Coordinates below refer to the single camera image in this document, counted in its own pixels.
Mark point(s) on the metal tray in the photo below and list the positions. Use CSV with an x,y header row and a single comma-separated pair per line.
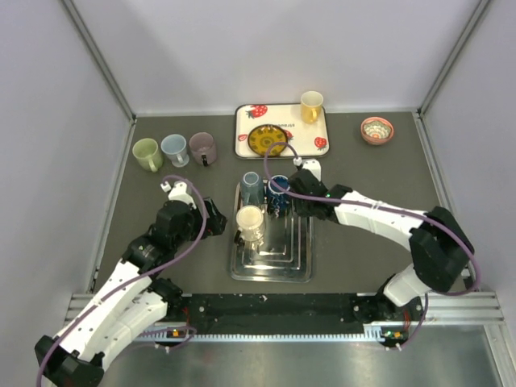
x,y
283,254

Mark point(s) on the pink patterned bowl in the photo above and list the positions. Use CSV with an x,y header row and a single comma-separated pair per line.
x,y
376,130

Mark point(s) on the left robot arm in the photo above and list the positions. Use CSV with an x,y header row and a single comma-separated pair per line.
x,y
133,298

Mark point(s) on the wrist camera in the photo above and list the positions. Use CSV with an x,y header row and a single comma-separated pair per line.
x,y
179,192
311,165

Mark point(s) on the yellow mug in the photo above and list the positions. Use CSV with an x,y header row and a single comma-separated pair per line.
x,y
311,106

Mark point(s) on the strawberry serving tray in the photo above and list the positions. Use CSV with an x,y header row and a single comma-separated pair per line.
x,y
309,140

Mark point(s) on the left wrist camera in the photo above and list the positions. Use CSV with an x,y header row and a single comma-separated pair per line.
x,y
179,192

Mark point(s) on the purple mug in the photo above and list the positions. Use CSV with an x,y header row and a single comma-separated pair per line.
x,y
203,148

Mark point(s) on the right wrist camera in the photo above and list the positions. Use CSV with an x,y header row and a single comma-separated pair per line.
x,y
311,165

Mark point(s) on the dark blue mug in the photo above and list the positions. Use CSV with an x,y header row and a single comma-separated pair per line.
x,y
278,203

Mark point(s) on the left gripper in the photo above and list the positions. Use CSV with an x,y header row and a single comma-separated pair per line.
x,y
216,221

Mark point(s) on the yellow patterned plate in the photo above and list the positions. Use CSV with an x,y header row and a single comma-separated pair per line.
x,y
267,137

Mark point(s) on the light blue white mug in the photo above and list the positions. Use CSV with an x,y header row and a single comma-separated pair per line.
x,y
175,148

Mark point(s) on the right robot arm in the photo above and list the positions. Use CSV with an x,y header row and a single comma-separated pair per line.
x,y
437,244

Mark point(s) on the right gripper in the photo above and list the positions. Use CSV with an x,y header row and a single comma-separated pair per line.
x,y
299,209

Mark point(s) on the aluminium frame rail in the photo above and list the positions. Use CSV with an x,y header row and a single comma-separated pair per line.
x,y
398,324

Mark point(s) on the grey blue mug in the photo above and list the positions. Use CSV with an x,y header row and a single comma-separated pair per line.
x,y
252,189

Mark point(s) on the cream mug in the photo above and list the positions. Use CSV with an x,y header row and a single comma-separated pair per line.
x,y
250,223

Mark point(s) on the green mug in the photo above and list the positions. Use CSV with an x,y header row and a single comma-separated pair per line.
x,y
148,154

